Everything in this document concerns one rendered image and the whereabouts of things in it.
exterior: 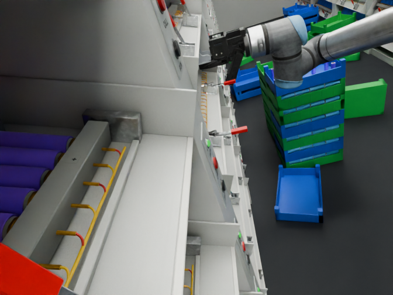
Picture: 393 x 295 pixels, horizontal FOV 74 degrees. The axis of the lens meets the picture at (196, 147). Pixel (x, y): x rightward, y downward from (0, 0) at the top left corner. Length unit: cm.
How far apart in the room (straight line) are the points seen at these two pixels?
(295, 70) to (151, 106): 71
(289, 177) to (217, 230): 116
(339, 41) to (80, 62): 79
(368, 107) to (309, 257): 105
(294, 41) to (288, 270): 85
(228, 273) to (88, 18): 32
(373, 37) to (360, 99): 102
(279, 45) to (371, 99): 111
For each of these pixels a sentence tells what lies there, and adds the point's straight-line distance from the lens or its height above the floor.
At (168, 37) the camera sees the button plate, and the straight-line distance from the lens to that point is 27.
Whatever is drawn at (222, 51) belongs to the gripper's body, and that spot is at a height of 82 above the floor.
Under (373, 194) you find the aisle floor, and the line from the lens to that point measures 145.
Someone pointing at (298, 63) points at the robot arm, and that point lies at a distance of 91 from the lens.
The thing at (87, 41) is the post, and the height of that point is 104.
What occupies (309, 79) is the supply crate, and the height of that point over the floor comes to 52.
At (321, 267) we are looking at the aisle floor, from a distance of 121.
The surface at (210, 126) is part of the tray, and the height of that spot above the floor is 74.
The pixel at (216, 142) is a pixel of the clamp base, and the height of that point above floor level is 74.
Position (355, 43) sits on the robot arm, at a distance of 90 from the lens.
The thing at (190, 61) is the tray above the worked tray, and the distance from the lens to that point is 33.
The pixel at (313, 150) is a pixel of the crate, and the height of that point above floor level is 12.
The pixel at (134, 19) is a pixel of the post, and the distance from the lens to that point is 23.
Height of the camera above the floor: 106
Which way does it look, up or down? 34 degrees down
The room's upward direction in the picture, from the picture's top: 21 degrees counter-clockwise
